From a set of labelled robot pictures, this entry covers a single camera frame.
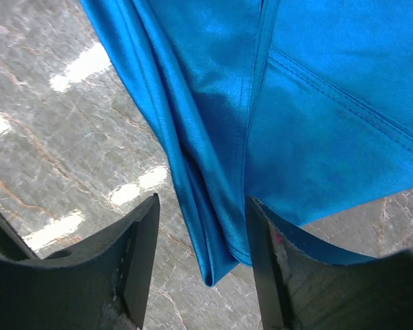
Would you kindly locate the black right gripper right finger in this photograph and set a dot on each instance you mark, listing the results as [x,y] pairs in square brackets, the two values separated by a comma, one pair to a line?
[304,282]

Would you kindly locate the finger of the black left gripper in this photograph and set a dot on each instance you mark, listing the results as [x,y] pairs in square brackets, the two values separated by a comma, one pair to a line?
[12,246]

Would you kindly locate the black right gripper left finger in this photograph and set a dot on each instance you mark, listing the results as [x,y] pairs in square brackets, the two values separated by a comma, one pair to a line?
[101,282]

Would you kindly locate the blue satin napkin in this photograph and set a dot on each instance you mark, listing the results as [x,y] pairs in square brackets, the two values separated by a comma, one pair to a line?
[306,106]

